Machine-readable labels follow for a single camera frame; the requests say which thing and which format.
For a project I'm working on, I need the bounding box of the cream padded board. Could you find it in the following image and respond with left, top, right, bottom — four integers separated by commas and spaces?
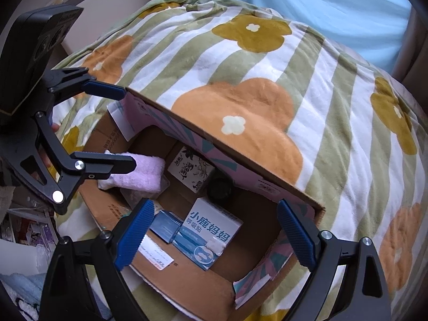
58, 5, 101, 56

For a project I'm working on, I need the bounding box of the white and blue carton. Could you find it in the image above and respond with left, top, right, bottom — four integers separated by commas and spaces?
172, 197, 244, 271

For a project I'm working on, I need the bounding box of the small dark blue box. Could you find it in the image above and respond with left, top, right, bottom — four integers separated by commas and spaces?
149, 209, 184, 244

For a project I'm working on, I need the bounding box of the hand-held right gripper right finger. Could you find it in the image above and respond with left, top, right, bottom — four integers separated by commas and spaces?
277, 199, 392, 321

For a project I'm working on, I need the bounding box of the beige curtain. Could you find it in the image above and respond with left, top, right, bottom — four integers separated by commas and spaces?
389, 3, 428, 87

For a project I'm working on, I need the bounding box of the light blue curtain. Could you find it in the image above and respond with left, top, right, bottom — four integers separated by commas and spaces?
219, 0, 412, 74

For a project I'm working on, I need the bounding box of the blue patterned cloth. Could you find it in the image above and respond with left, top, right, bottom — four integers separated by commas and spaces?
0, 271, 47, 321

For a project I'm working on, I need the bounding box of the white printed tissue pack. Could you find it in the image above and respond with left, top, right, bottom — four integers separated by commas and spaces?
167, 146, 216, 194

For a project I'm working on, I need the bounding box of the striped floral blanket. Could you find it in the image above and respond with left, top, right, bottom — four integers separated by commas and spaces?
43, 0, 425, 321

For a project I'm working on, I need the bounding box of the pink towel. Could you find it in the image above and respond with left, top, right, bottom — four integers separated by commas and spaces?
97, 150, 166, 194

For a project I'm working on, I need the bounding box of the brown cardboard box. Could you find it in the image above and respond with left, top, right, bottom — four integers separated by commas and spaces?
80, 87, 326, 321

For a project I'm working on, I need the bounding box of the pile of printed packets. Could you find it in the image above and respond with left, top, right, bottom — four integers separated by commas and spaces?
0, 187, 59, 251

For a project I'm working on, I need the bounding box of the small black jar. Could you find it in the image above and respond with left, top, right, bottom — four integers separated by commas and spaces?
207, 177, 235, 204

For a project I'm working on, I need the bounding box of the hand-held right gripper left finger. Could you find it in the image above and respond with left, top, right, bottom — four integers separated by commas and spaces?
40, 198, 158, 321

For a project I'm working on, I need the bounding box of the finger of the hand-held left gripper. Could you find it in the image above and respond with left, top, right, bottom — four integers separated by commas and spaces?
33, 115, 137, 215
33, 68, 126, 116

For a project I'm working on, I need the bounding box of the person's left hand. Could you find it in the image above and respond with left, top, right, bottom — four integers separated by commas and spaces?
39, 123, 61, 169

